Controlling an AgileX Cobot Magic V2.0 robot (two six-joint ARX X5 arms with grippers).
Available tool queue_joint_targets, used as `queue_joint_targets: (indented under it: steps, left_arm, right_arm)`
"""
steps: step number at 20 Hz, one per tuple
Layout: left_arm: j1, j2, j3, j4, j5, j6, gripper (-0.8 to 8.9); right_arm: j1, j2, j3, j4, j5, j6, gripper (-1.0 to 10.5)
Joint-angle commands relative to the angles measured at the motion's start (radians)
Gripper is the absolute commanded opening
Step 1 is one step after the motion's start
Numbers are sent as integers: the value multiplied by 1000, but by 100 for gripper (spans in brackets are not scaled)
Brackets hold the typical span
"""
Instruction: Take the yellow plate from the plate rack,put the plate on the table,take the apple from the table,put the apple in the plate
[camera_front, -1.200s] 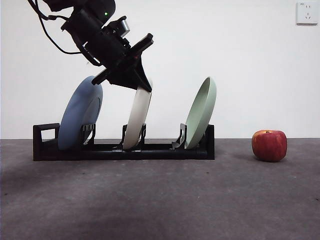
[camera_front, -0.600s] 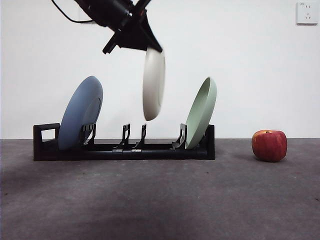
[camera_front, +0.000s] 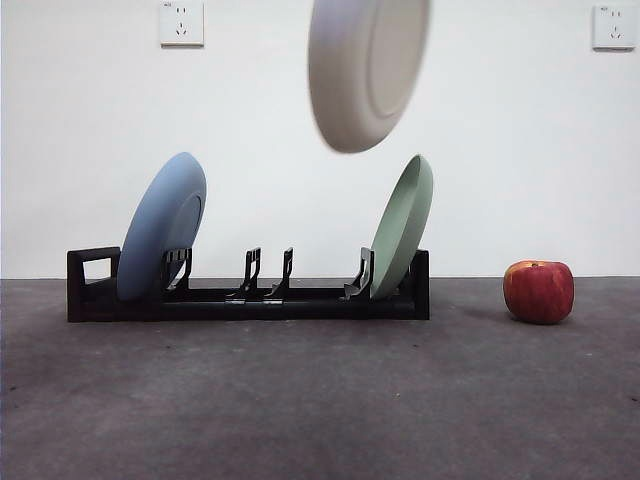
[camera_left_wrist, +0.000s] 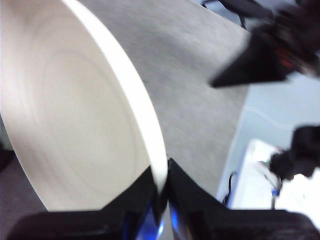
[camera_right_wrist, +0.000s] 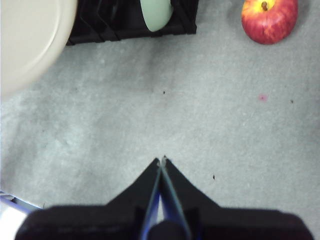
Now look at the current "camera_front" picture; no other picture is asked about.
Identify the cream yellow plate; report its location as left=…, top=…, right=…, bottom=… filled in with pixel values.
left=307, top=0, right=431, bottom=155

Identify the red apple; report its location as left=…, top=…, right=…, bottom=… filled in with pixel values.
left=502, top=259, right=576, bottom=325

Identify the green plate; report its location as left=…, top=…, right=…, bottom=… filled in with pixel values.
left=369, top=153, right=435, bottom=300

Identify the black plate rack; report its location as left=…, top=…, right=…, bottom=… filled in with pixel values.
left=66, top=246, right=431, bottom=323

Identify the blue plate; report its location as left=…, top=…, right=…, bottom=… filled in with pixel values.
left=117, top=151, right=208, bottom=302

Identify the white wall socket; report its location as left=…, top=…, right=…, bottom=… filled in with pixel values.
left=159, top=0, right=206, bottom=49
left=592, top=3, right=637, bottom=51

